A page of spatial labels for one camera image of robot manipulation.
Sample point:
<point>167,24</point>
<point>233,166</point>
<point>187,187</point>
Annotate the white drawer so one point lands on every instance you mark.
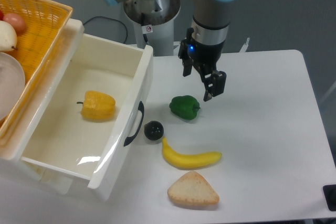
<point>91,152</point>

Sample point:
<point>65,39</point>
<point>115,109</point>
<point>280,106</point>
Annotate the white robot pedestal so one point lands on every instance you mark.
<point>153,23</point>

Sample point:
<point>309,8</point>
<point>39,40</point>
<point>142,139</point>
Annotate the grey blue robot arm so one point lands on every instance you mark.
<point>210,20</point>

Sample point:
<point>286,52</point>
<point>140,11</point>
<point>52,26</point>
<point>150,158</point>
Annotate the white drawer cabinet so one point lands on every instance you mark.
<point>17,136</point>

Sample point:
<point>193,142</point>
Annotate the yellow bell pepper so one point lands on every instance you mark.
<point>97,106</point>

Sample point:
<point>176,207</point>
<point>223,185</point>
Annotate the white pear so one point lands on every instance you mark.
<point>8,37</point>

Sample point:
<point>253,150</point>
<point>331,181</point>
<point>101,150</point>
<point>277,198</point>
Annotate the yellow woven basket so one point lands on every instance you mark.
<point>45,20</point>

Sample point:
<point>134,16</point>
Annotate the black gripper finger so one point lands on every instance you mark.
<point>214,84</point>
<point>187,66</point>

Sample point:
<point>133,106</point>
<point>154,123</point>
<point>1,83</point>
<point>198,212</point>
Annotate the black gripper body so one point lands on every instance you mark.
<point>204,56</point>

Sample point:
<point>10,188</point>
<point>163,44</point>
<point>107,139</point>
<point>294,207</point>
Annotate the green bell pepper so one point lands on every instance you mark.
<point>185,107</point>

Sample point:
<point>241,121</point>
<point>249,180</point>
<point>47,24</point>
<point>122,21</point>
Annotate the black round fruit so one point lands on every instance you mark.
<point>153,130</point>

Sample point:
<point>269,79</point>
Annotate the triangular bread slice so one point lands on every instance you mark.
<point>192,189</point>

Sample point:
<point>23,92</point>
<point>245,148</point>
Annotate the yellow banana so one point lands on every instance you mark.
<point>188,161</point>

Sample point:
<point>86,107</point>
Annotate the black corner device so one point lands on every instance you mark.
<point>330,196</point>

